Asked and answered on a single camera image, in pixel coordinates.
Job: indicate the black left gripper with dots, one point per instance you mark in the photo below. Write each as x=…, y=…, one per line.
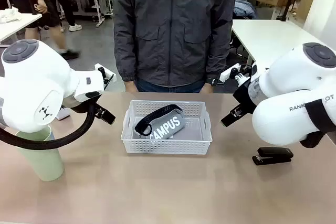
x=90, y=108

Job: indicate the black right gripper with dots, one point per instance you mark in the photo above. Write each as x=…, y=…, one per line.
x=245, y=98

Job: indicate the black stapler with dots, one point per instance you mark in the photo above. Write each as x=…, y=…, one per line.
x=275, y=153

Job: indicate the grey CAMPUS zipper pouch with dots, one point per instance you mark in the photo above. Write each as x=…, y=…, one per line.
x=170, y=124

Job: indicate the pale green plastic cup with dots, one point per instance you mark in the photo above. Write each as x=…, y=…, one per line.
x=44, y=163

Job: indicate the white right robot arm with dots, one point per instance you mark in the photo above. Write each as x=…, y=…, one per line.
x=283, y=77

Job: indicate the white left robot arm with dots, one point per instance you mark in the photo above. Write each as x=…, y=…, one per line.
x=34, y=82

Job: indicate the white perforated plastic basket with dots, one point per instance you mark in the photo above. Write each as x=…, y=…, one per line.
x=168, y=146

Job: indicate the person's right hand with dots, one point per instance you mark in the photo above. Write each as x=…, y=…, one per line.
x=130, y=87

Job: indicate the person's left hand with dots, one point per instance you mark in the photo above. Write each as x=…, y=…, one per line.
x=207, y=89

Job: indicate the black wrist watch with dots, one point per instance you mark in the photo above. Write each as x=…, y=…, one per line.
x=211, y=81

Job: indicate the large white table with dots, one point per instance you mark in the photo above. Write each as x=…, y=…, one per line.
x=275, y=37

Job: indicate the person in grey jacket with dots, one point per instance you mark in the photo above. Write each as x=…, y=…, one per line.
x=170, y=37

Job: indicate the blue jacket on chair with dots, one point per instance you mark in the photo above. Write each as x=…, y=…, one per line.
x=244, y=9

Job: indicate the white table with cloth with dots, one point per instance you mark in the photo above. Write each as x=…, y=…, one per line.
x=15, y=28

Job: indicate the white crumpled cloth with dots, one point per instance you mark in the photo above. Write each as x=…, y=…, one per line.
x=9, y=15

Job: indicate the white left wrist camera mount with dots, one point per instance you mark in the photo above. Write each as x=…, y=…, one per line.
x=112, y=75

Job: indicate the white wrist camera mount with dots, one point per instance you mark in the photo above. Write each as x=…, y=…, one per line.
x=112, y=75
x=227, y=74

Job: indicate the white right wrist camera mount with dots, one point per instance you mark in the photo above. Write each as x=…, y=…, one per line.
x=227, y=74

